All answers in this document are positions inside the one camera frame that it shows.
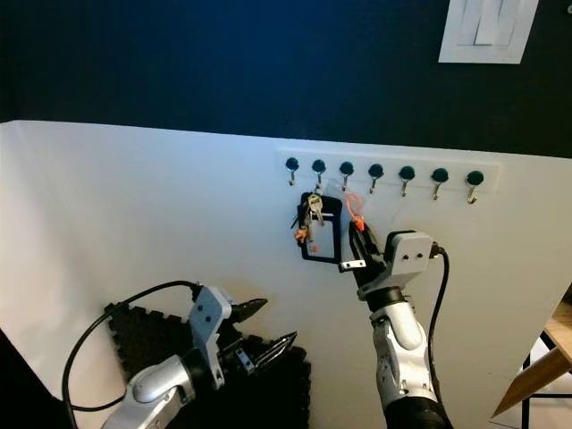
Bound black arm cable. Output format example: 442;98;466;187
60;279;199;429
424;245;453;405

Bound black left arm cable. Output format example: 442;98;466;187
60;279;199;429

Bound black foam puzzle mat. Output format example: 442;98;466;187
102;301;315;429

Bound black metal frame legs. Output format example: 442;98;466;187
520;329;572;429

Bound white standing board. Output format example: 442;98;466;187
0;119;572;429

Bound keys with black card holder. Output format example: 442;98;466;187
292;191;344;266

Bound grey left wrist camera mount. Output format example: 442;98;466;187
189;285;234;391

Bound white hook rail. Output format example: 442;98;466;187
275;147;501;195

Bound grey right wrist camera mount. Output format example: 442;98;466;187
383;230;438;288

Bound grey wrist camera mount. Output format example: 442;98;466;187
189;285;234;391
383;230;438;288

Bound white light switch plate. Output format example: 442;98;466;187
439;0;541;65

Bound light wooden board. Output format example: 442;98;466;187
491;299;572;418

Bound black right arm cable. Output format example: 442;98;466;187
424;245;453;405

